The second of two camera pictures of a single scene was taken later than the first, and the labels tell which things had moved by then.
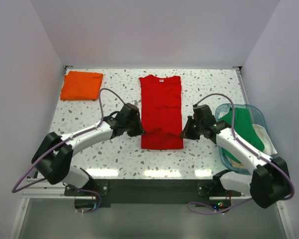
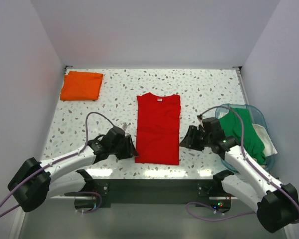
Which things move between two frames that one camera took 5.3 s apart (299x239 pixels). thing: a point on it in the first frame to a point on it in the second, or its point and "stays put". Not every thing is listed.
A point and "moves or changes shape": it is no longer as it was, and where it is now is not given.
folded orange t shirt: [81, 85] stays put
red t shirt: [161, 112] moves or changes shape
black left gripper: [139, 130] to [129, 150]
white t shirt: [269, 148] stays put
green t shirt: [244, 130] stays put
